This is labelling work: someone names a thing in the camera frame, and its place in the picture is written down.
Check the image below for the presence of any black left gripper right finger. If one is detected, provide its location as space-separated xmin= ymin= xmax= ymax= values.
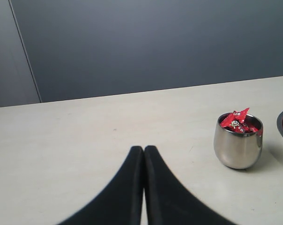
xmin=144 ymin=145 xmax=234 ymax=225

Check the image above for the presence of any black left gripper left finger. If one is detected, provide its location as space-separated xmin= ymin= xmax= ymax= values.
xmin=60 ymin=146 xmax=143 ymax=225

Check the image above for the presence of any stainless steel cup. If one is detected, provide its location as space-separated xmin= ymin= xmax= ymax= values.
xmin=214 ymin=112 xmax=263 ymax=169

